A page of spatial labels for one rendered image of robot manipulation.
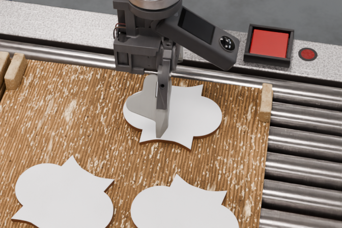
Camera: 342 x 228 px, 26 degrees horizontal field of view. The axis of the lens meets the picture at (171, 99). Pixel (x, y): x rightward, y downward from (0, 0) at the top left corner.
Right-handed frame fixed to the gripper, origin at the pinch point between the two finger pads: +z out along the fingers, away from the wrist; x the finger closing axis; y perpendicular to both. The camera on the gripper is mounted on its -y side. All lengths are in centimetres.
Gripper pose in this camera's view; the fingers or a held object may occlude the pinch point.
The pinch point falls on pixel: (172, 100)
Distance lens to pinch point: 108.7
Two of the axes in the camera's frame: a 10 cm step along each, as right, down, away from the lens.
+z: 0.1, 6.6, 7.5
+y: -9.9, -1.2, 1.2
